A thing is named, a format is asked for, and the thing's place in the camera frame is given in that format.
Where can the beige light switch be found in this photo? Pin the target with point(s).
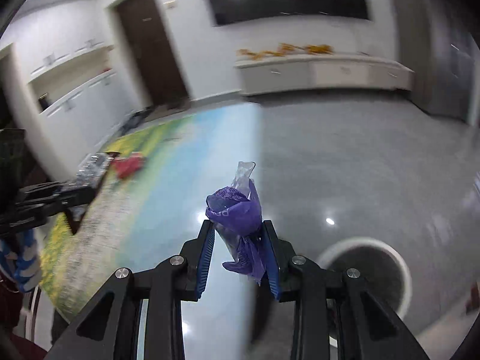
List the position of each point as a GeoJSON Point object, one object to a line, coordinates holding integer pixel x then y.
{"type": "Point", "coordinates": [170, 5]}

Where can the grey refrigerator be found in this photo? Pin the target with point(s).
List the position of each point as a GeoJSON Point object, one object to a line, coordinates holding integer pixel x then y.
{"type": "Point", "coordinates": [450, 63]}

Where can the white printed plastic bag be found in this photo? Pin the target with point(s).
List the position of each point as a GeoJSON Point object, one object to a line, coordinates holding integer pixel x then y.
{"type": "Point", "coordinates": [93, 169]}

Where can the white round trash bin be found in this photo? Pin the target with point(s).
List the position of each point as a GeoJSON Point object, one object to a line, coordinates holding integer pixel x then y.
{"type": "Point", "coordinates": [398, 259]}

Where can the person's left forearm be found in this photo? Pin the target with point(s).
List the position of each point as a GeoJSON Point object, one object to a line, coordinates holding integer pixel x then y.
{"type": "Point", "coordinates": [24, 262]}

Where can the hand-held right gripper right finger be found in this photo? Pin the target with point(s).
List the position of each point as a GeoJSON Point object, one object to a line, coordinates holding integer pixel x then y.
{"type": "Point", "coordinates": [272, 268]}

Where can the black bag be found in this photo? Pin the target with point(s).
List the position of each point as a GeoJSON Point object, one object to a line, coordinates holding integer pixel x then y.
{"type": "Point", "coordinates": [45, 103]}

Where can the white shoe cabinet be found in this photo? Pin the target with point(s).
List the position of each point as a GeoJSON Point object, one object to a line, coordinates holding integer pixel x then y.
{"type": "Point", "coordinates": [75, 110]}

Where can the white television stand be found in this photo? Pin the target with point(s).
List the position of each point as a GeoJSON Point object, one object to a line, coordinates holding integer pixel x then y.
{"type": "Point", "coordinates": [322, 73]}

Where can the red crumpled wrapper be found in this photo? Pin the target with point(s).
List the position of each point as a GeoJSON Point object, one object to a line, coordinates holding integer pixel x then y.
{"type": "Point", "coordinates": [129, 167]}

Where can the brown entrance door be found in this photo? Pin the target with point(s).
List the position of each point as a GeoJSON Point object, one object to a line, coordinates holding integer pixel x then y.
{"type": "Point", "coordinates": [153, 48]}

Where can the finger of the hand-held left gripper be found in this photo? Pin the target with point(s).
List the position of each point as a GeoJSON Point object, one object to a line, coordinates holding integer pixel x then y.
{"type": "Point", "coordinates": [33, 219]}
{"type": "Point", "coordinates": [56, 193]}

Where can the purple wrapper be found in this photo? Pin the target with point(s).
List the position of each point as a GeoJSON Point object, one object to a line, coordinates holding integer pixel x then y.
{"type": "Point", "coordinates": [236, 212]}

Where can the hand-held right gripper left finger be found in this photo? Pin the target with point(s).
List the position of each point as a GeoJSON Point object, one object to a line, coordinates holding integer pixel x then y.
{"type": "Point", "coordinates": [204, 260]}

